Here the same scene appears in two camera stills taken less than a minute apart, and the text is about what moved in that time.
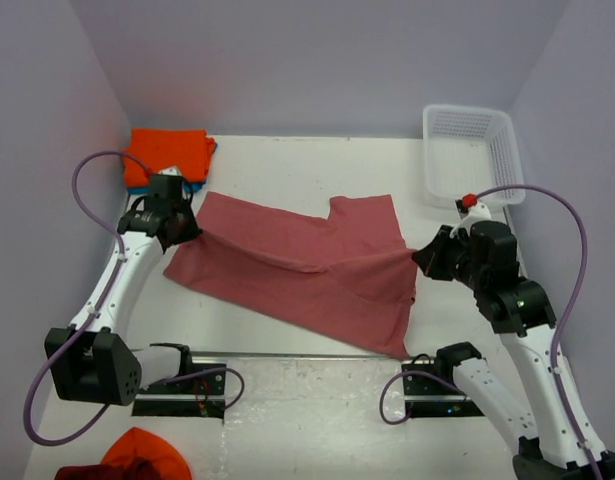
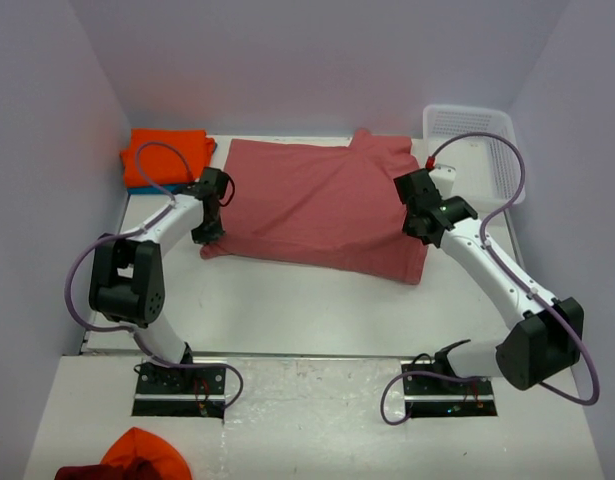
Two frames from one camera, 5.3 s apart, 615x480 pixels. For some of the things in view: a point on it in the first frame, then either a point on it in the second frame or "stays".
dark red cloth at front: [120, 470] stays
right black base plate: [429, 397] stays
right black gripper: [430, 256] → [409, 232]
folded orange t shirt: [190, 151] stays
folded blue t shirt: [190, 187] stays
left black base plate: [202, 396] stays
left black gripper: [192, 229] → [208, 236]
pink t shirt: [343, 270] → [332, 208]
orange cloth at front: [138, 443] stays
